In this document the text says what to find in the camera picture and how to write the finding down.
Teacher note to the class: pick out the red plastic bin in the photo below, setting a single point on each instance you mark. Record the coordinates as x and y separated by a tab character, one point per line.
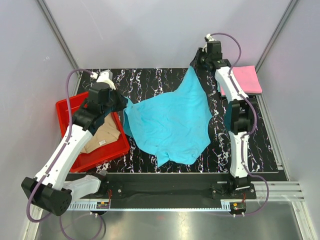
105	153

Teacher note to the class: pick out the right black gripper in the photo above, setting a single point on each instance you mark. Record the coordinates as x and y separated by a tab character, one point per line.
194	62

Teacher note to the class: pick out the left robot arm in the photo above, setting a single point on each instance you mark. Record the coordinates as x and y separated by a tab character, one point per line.
48	189

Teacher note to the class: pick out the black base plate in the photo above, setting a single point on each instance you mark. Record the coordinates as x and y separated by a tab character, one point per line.
165	192

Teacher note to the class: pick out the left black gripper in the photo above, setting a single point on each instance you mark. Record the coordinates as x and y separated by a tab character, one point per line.
122	100

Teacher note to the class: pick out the beige folded t shirt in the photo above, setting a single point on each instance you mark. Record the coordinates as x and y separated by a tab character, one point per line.
106	134

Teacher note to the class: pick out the turquoise t shirt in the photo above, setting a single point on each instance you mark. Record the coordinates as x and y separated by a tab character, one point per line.
173	126

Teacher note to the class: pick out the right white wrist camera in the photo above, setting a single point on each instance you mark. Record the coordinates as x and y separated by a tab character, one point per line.
208	39

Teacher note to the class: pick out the aluminium rail frame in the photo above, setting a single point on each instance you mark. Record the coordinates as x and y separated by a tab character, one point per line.
274	188

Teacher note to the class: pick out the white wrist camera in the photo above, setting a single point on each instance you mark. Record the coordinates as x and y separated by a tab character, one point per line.
105	76
208	39

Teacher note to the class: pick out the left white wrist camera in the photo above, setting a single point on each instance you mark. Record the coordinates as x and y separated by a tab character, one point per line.
105	76

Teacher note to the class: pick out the pink folded t shirt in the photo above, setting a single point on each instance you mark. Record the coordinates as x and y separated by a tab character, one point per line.
244	76

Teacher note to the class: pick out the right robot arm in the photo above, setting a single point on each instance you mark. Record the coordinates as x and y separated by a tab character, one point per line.
240	117

